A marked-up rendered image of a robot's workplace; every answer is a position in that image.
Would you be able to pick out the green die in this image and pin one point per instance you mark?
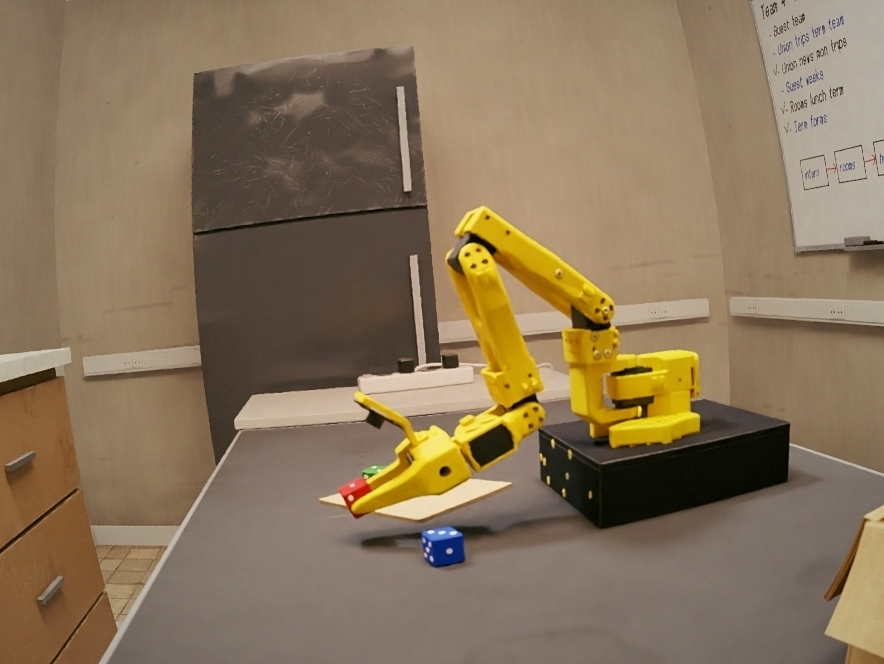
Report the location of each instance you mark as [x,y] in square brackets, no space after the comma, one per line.
[372,471]

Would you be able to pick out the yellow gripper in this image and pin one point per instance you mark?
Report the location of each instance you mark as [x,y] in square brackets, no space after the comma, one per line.
[429,452]

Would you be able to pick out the blue die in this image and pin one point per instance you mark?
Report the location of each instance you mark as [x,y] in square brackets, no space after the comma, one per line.
[443,546]

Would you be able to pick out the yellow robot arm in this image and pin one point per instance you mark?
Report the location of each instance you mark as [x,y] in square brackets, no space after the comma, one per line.
[661,381]

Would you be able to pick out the beige flat mat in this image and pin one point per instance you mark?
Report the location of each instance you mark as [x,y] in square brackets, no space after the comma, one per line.
[422,509]

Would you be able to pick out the red die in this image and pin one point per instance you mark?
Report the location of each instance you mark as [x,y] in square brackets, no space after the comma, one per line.
[353,492]

